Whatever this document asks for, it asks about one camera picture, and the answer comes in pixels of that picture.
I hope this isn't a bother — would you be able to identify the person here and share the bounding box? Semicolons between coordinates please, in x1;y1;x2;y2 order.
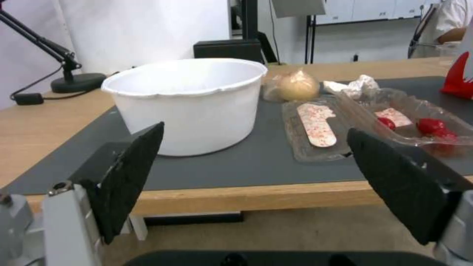
407;0;473;59

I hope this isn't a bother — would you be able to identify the clear plastic food tray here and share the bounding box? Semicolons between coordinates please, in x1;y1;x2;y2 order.
339;87;473;159

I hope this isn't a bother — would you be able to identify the black desk lamp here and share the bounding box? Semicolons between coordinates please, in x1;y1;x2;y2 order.
0;7;109;93

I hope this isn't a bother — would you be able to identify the black box on stand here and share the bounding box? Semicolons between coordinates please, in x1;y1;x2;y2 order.
193;0;279;66

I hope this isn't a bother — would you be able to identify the white red-speckled paper card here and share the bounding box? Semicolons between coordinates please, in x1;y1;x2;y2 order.
373;108;413;128

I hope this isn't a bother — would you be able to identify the white wall cabinet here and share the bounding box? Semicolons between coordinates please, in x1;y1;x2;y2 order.
314;0;431;26

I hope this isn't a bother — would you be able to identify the crumpled white tissue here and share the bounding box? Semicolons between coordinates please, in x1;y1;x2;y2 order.
323;74;381;101

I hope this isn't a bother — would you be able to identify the white round plastic tub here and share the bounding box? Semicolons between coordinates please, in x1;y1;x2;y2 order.
101;57;268;157

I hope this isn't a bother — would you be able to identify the small red food scrap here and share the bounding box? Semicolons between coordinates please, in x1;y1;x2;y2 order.
377;117;398;131

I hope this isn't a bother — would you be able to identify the grey panel on stand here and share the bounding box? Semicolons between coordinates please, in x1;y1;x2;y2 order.
271;0;327;65

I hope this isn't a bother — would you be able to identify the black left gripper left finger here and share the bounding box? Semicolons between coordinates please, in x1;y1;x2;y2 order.
0;121;166;266

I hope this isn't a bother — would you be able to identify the white red-speckled paper strip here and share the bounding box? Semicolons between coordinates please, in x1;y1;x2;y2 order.
296;103;338;148

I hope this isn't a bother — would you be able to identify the flat clear plastic lid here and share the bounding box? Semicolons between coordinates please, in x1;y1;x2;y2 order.
282;95;356;163

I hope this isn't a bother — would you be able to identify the black lamp power adapter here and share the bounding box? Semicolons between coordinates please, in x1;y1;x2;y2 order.
10;93;45;106

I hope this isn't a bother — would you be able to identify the dark grey desk mat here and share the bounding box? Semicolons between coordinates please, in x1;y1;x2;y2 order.
0;76;473;196

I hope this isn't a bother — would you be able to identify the bread in clear bag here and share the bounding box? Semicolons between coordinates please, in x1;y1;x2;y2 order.
261;68;321;103

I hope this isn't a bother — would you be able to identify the red plastic comb-shaped object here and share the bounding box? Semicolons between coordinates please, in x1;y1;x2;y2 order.
439;52;473;100

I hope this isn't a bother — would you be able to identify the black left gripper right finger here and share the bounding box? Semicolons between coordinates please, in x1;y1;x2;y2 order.
346;128;473;262

